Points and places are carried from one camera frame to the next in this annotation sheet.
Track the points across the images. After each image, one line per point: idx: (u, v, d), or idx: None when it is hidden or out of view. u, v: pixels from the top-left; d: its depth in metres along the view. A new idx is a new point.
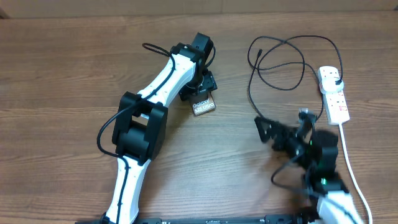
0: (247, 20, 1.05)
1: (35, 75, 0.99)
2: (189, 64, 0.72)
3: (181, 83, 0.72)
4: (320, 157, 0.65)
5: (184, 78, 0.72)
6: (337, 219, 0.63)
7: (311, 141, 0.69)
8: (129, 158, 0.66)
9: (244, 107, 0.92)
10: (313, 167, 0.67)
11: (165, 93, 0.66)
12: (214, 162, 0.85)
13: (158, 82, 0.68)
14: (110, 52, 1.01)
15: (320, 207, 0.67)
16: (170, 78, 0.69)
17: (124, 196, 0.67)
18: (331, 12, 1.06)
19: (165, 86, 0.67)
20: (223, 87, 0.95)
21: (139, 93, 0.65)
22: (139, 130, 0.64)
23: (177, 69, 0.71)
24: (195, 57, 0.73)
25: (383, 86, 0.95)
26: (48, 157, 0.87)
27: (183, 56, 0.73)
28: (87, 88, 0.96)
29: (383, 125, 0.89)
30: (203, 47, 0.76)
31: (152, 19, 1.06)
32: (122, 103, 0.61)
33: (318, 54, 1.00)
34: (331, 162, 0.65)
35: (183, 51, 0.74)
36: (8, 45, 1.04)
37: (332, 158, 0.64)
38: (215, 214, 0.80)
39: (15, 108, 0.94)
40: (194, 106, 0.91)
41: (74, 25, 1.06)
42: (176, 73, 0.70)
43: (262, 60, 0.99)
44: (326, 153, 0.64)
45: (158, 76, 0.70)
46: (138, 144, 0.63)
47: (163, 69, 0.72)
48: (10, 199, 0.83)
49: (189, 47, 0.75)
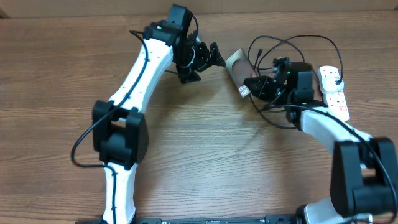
0: (247, 20, 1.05)
1: (35, 75, 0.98)
2: (163, 51, 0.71)
3: (158, 73, 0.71)
4: (297, 80, 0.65)
5: (160, 66, 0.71)
6: (320, 121, 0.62)
7: (288, 72, 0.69)
8: (114, 165, 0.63)
9: (244, 107, 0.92)
10: (293, 93, 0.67)
11: (138, 93, 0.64)
12: (214, 162, 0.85)
13: (131, 83, 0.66)
14: (110, 51, 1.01)
15: (303, 121, 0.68)
16: (143, 71, 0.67)
17: (117, 200, 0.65)
18: (330, 12, 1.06)
19: (138, 84, 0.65)
20: (244, 73, 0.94)
21: (111, 98, 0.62)
22: (120, 134, 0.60)
23: (150, 60, 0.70)
24: (171, 38, 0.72)
25: (383, 86, 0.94)
26: (48, 157, 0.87)
27: (157, 40, 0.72)
28: (87, 88, 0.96)
29: (384, 125, 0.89)
30: (180, 22, 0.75)
31: (151, 19, 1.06)
32: (94, 114, 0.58)
33: (318, 53, 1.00)
34: (308, 84, 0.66)
35: (157, 33, 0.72)
36: (8, 44, 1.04)
37: (308, 80, 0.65)
38: (215, 214, 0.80)
39: (15, 108, 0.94)
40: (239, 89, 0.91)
41: (74, 24, 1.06)
42: (150, 64, 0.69)
43: (262, 60, 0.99)
44: (303, 74, 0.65)
45: (131, 74, 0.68)
46: (122, 150, 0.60)
47: (137, 61, 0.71)
48: (10, 199, 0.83)
49: (163, 28, 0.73)
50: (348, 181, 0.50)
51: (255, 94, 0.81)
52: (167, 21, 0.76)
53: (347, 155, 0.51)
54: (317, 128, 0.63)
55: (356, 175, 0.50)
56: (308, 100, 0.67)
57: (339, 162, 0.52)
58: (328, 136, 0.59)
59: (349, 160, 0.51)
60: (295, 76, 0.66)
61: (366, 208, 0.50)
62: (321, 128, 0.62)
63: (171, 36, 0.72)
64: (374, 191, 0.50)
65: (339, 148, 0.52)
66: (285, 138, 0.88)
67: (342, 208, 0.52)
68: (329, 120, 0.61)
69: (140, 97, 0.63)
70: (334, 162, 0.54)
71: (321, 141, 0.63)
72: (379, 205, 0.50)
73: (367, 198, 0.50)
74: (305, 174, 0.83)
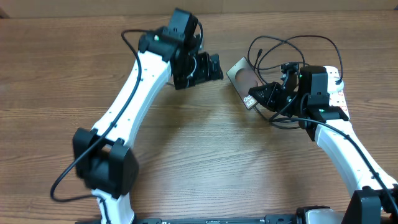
0: (247, 20, 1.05)
1: (35, 75, 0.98)
2: (159, 69, 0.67)
3: (151, 96, 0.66)
4: (311, 83, 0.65)
5: (154, 86, 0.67)
6: (337, 146, 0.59)
7: (300, 74, 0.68)
8: (101, 193, 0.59)
9: (244, 107, 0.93)
10: (306, 97, 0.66)
11: (127, 119, 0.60)
12: (214, 162, 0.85)
13: (120, 106, 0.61)
14: (110, 51, 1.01)
15: (318, 134, 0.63)
16: (135, 94, 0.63)
17: (111, 216, 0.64)
18: (330, 12, 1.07)
19: (129, 109, 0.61)
20: (248, 83, 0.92)
21: (95, 126, 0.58)
22: (106, 165, 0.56)
23: (143, 79, 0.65)
24: (168, 50, 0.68)
25: (382, 86, 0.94)
26: (48, 157, 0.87)
27: (153, 52, 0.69)
28: (87, 88, 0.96)
29: (383, 125, 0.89)
30: (183, 30, 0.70)
31: (151, 19, 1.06)
32: (76, 144, 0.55)
33: (318, 53, 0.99)
34: (323, 88, 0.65)
35: (154, 44, 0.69)
36: (8, 44, 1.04)
37: (323, 83, 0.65)
38: (215, 214, 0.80)
39: (15, 108, 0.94)
40: (244, 100, 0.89)
41: (74, 24, 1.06)
42: (143, 84, 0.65)
43: (262, 60, 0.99)
44: (317, 77, 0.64)
45: (122, 94, 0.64)
46: (106, 183, 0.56)
47: (129, 79, 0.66)
48: (10, 199, 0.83)
49: (161, 38, 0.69)
50: None
51: (263, 102, 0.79)
52: (168, 28, 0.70)
53: (367, 210, 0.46)
54: (332, 149, 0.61)
55: None
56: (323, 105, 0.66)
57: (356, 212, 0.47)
58: (347, 167, 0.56)
59: (368, 214, 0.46)
60: (309, 78, 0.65)
61: None
62: (339, 154, 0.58)
63: (171, 48, 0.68)
64: None
65: (359, 200, 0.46)
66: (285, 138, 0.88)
67: None
68: (347, 147, 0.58)
69: (129, 124, 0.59)
70: (351, 209, 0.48)
71: (336, 163, 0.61)
72: None
73: None
74: (304, 175, 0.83)
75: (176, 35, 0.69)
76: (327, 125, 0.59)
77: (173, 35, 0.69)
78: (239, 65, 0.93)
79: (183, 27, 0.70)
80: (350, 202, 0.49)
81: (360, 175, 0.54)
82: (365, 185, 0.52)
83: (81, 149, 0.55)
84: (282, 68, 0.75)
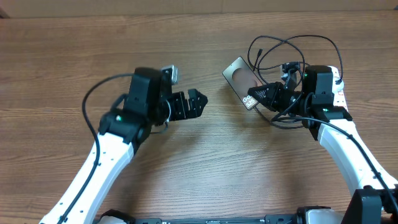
0: (247, 20, 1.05)
1: (35, 75, 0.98)
2: (121, 151, 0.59)
3: (111, 179, 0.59)
4: (316, 82, 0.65)
5: (113, 170, 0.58)
6: (341, 145, 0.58)
7: (306, 74, 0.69)
8: None
9: (244, 107, 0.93)
10: (311, 96, 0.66)
11: (80, 211, 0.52)
12: (214, 162, 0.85)
13: (71, 196, 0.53)
14: (110, 51, 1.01)
15: (322, 134, 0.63)
16: (89, 180, 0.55)
17: None
18: (330, 12, 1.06)
19: (81, 199, 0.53)
20: (245, 82, 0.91)
21: (41, 220, 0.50)
22: None
23: (101, 163, 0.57)
24: (132, 131, 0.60)
25: (383, 86, 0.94)
26: (48, 157, 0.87)
27: (115, 133, 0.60)
28: (87, 88, 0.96)
29: (383, 125, 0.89)
30: (144, 101, 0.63)
31: (151, 19, 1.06)
32: None
33: (318, 53, 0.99)
34: (328, 88, 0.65)
35: (115, 124, 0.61)
36: (8, 45, 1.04)
37: (328, 82, 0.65)
38: (215, 214, 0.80)
39: (15, 108, 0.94)
40: (244, 100, 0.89)
41: (74, 24, 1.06)
42: (99, 170, 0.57)
43: (262, 60, 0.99)
44: (322, 76, 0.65)
45: (74, 182, 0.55)
46: None
47: (84, 163, 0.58)
48: (10, 199, 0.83)
49: (124, 117, 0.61)
50: None
51: (267, 103, 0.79)
52: (129, 96, 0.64)
53: (368, 208, 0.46)
54: (334, 149, 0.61)
55: None
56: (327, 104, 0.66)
57: (356, 210, 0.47)
58: (349, 167, 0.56)
59: (369, 213, 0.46)
60: (314, 78, 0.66)
61: None
62: (342, 153, 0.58)
63: (134, 129, 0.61)
64: None
65: (359, 198, 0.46)
66: (285, 137, 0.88)
67: None
68: (349, 145, 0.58)
69: (80, 220, 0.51)
70: (352, 209, 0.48)
71: (337, 163, 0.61)
72: None
73: None
74: (305, 175, 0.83)
75: (137, 107, 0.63)
76: (331, 124, 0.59)
77: (135, 105, 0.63)
78: (236, 65, 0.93)
79: (143, 95, 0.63)
80: (350, 202, 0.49)
81: (362, 175, 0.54)
82: (367, 185, 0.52)
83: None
84: (283, 68, 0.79)
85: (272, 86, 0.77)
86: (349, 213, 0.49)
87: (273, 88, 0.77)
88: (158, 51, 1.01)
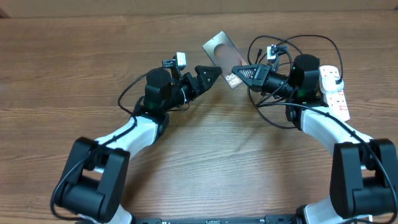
0: (247, 20, 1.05)
1: (35, 75, 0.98)
2: (150, 125, 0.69)
3: (140, 140, 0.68)
4: (303, 80, 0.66)
5: (145, 134, 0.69)
6: (321, 122, 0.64)
7: (294, 67, 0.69)
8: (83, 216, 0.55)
9: (243, 107, 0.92)
10: (296, 91, 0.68)
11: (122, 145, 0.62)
12: (214, 162, 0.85)
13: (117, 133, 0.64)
14: (109, 51, 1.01)
15: (303, 120, 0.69)
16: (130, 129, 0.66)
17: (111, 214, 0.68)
18: (331, 12, 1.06)
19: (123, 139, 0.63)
20: (228, 58, 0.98)
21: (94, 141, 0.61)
22: (89, 184, 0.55)
23: (138, 126, 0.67)
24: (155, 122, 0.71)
25: (383, 86, 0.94)
26: (48, 157, 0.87)
27: (142, 120, 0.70)
28: (86, 88, 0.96)
29: (383, 125, 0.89)
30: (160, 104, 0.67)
31: (150, 18, 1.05)
32: (74, 147, 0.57)
33: (318, 53, 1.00)
34: (313, 84, 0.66)
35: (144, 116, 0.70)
36: (7, 45, 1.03)
37: (314, 79, 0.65)
38: (215, 214, 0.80)
39: (15, 108, 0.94)
40: (228, 78, 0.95)
41: (74, 24, 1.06)
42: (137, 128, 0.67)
43: (262, 60, 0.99)
44: (309, 75, 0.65)
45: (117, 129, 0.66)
46: (89, 201, 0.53)
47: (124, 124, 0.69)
48: (10, 199, 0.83)
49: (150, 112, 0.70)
50: (347, 182, 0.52)
51: (250, 83, 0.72)
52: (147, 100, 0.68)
53: (349, 155, 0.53)
54: (316, 128, 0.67)
55: (355, 175, 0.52)
56: (311, 96, 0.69)
57: (338, 163, 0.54)
58: (329, 139, 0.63)
59: (348, 162, 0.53)
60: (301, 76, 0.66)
61: (364, 207, 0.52)
62: (323, 129, 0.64)
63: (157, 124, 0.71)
64: (373, 191, 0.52)
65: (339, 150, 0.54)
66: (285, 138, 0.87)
67: (342, 209, 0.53)
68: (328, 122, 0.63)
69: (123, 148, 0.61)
70: (335, 163, 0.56)
71: (321, 140, 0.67)
72: (379, 206, 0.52)
73: (366, 198, 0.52)
74: (304, 174, 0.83)
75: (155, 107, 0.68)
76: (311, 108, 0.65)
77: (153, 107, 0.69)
78: (218, 40, 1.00)
79: (157, 99, 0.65)
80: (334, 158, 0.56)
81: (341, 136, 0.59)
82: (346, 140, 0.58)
83: (79, 157, 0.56)
84: (272, 50, 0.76)
85: (262, 68, 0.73)
86: (334, 172, 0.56)
87: (264, 70, 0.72)
88: (158, 51, 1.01)
